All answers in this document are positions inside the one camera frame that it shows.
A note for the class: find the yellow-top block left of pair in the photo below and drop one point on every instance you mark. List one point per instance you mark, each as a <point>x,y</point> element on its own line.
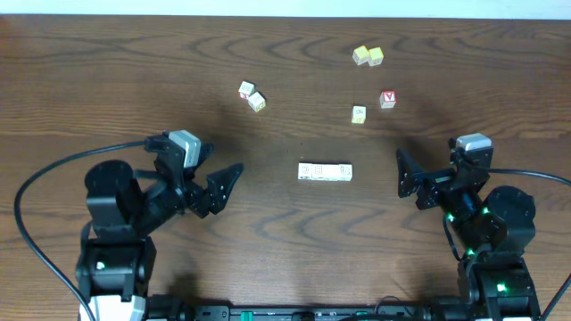
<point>360,55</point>

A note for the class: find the green O wooden block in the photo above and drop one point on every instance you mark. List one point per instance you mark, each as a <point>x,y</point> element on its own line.
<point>305,171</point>

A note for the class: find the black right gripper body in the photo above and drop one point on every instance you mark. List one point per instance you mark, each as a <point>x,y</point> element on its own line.
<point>438,193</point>

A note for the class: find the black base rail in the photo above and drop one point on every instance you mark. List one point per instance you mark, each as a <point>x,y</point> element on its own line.
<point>303,313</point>

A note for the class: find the red-edged wooden block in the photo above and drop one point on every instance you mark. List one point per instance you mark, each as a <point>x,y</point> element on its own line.
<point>246,89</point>

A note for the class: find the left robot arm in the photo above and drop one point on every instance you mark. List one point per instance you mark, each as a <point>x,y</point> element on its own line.
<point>126,205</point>

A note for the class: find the blue-edged wooden block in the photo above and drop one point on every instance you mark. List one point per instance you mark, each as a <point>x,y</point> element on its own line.
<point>317,172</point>

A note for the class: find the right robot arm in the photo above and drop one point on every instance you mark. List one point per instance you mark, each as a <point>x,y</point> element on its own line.
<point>494,281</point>

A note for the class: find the yellow number 8 block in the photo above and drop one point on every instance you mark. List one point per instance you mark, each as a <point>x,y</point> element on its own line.
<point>359,114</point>

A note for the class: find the green-edged wooden block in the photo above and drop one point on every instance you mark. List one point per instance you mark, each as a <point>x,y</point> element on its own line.
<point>331,172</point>

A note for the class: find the yellow-top block of pair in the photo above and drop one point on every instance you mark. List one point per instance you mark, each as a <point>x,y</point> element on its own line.
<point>360,55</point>
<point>375,56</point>

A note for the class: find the red letter A block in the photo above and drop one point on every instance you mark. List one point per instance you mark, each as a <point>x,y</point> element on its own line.
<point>387,99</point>

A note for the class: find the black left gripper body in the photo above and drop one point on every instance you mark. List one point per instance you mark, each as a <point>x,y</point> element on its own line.
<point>196,196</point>

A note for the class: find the yellow-top block right of pair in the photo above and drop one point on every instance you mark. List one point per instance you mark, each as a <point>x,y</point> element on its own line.
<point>375,56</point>

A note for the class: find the yellow letter G block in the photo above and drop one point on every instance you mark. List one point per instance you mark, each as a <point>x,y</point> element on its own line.
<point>256,101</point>

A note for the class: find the red-edged spiral block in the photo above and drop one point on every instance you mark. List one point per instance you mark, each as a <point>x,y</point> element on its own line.
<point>345,172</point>

